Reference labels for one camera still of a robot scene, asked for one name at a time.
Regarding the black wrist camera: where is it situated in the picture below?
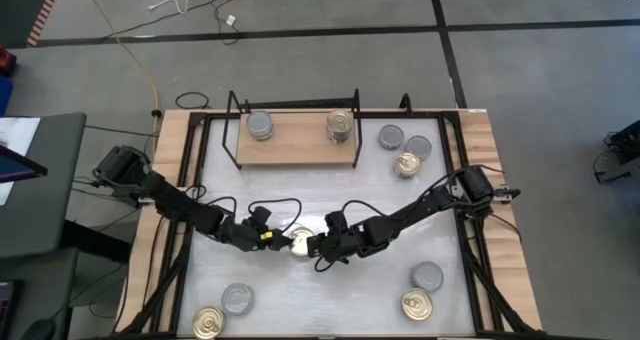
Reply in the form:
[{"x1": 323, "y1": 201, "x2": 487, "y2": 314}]
[
  {"x1": 324, "y1": 211, "x2": 351, "y2": 236},
  {"x1": 249, "y1": 205, "x2": 273, "y2": 226}
]

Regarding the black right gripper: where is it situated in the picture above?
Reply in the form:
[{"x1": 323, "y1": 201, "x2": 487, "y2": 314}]
[{"x1": 305, "y1": 227, "x2": 359, "y2": 263}]

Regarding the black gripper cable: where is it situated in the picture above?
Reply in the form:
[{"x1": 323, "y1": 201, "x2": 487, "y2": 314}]
[
  {"x1": 313, "y1": 199, "x2": 401, "y2": 274},
  {"x1": 204, "y1": 195, "x2": 304, "y2": 231}
]

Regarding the white paper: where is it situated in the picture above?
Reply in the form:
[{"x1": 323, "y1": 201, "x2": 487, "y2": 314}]
[{"x1": 0, "y1": 116, "x2": 41, "y2": 206}]

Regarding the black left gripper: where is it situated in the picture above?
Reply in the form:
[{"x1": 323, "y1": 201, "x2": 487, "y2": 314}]
[{"x1": 219, "y1": 222, "x2": 295, "y2": 254}]

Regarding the coiled black cable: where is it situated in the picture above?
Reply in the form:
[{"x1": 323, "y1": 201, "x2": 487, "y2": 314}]
[{"x1": 174, "y1": 90, "x2": 211, "y2": 111}]

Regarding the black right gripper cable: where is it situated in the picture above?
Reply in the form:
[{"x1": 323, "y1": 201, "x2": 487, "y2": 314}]
[{"x1": 313, "y1": 199, "x2": 401, "y2": 274}]

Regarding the black desk base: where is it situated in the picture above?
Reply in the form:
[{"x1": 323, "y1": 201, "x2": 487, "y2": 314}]
[{"x1": 59, "y1": 219, "x2": 132, "y2": 264}]

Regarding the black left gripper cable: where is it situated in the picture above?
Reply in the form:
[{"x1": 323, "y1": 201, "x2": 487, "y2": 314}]
[{"x1": 204, "y1": 195, "x2": 304, "y2": 231}]

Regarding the grey desk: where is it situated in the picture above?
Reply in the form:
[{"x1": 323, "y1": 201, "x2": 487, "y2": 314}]
[{"x1": 0, "y1": 112, "x2": 87, "y2": 261}]

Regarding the white cable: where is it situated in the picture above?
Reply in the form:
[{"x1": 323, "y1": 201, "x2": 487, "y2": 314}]
[{"x1": 147, "y1": 0, "x2": 216, "y2": 15}]

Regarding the wooden shelf black metal frame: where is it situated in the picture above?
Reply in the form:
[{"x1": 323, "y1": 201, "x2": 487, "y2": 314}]
[{"x1": 221, "y1": 88, "x2": 364, "y2": 172}]

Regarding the black equipment with cables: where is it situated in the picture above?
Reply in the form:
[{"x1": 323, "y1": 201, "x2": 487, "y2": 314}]
[{"x1": 592, "y1": 119, "x2": 640, "y2": 185}]

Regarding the dark mat striped edge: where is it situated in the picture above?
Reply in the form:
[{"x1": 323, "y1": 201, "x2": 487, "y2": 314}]
[{"x1": 0, "y1": 0, "x2": 64, "y2": 49}]

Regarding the blue object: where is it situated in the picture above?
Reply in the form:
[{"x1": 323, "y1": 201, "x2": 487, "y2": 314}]
[{"x1": 0, "y1": 75, "x2": 14, "y2": 116}]

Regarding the long black cable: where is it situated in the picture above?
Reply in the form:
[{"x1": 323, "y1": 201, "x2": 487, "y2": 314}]
[{"x1": 97, "y1": 0, "x2": 251, "y2": 46}]

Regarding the yellow cable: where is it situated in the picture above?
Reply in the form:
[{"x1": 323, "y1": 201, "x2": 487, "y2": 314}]
[{"x1": 77, "y1": 0, "x2": 161, "y2": 112}]

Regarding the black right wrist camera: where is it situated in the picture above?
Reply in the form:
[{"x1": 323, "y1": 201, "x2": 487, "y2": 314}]
[{"x1": 324, "y1": 211, "x2": 351, "y2": 236}]

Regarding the gold lid blue label can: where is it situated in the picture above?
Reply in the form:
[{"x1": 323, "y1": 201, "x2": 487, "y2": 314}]
[
  {"x1": 392, "y1": 151, "x2": 422, "y2": 180},
  {"x1": 326, "y1": 109, "x2": 355, "y2": 135},
  {"x1": 191, "y1": 306, "x2": 226, "y2": 340},
  {"x1": 288, "y1": 226, "x2": 317, "y2": 258},
  {"x1": 400, "y1": 287, "x2": 435, "y2": 322},
  {"x1": 327, "y1": 128, "x2": 354, "y2": 145}
]

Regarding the dark desk monitor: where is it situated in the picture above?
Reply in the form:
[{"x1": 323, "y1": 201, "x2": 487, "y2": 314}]
[{"x1": 0, "y1": 144, "x2": 49, "y2": 184}]

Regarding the dark keyboard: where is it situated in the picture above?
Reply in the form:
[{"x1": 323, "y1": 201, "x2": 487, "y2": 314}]
[{"x1": 0, "y1": 278, "x2": 24, "y2": 340}]

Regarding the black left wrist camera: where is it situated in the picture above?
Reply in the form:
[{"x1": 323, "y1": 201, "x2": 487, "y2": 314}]
[{"x1": 249, "y1": 205, "x2": 273, "y2": 226}]

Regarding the red object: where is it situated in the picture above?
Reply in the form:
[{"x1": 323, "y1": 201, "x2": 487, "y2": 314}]
[{"x1": 0, "y1": 47, "x2": 17, "y2": 76}]

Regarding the black metal table frame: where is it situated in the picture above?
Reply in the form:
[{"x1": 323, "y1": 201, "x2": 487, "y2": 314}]
[{"x1": 113, "y1": 93, "x2": 544, "y2": 340}]

